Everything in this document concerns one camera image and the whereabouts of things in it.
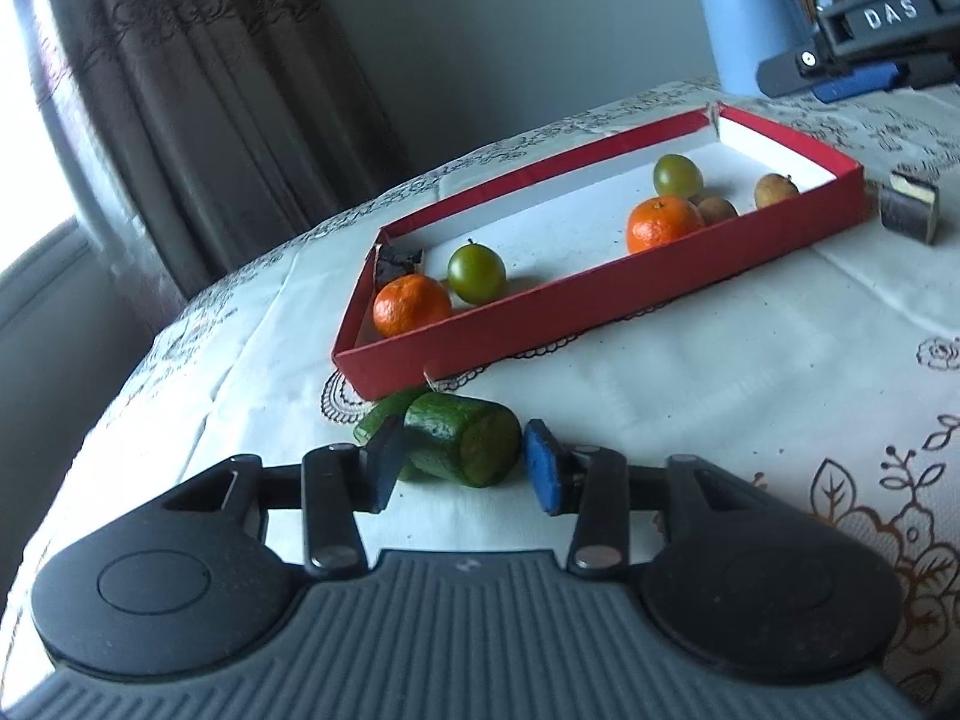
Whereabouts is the light blue electric kettle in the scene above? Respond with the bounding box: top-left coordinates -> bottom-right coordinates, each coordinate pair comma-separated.
677,0 -> 835,98

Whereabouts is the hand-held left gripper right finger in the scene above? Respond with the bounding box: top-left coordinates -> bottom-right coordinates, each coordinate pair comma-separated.
523,418 -> 758,572

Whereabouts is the red shallow cardboard box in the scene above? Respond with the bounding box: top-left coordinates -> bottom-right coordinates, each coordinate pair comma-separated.
332,103 -> 867,402

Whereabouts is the orange mandarin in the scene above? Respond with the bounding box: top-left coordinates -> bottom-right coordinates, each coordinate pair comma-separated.
626,196 -> 706,254
373,274 -> 453,338

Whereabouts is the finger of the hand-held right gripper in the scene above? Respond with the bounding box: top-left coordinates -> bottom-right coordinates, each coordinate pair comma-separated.
814,52 -> 960,103
756,45 -> 835,97

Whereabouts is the round green fruit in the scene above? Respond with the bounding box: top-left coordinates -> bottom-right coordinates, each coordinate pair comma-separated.
652,154 -> 704,200
448,240 -> 507,307

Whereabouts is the white vertical pipe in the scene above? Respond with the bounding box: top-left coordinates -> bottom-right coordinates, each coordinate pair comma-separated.
6,0 -> 121,248

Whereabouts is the white embroidered tablecloth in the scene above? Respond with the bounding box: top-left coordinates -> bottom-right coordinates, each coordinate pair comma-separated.
0,75 -> 960,713

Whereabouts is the brown patterned curtain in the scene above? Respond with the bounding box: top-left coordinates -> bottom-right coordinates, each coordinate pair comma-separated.
34,0 -> 410,305

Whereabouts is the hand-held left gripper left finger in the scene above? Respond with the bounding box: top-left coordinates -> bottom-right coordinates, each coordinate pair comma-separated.
154,414 -> 410,580

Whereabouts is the green cucumber piece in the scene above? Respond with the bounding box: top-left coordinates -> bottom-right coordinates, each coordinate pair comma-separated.
403,392 -> 522,487
354,388 -> 425,482

